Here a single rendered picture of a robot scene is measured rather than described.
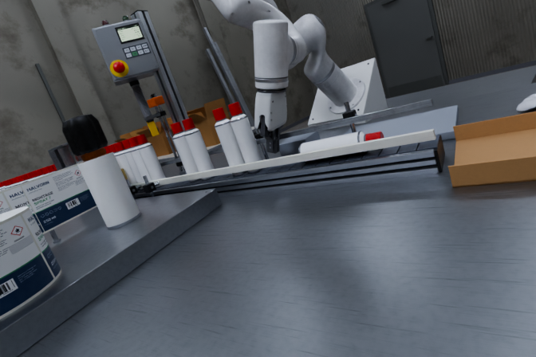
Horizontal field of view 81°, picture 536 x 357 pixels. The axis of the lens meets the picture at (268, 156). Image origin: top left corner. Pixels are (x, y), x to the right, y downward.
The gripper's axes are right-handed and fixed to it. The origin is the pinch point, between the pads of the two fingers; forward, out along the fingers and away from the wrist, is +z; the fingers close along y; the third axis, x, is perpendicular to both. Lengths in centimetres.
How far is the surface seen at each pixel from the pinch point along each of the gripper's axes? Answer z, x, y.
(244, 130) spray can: -3.6, -8.1, 1.5
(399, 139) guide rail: -8.2, 32.4, 4.4
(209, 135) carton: 58, -141, -132
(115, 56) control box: -22, -64, -2
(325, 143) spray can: -3.6, 15.8, 1.8
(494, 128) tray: -8, 50, -13
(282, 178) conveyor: 6.9, 5.6, 4.9
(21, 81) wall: 31, -474, -136
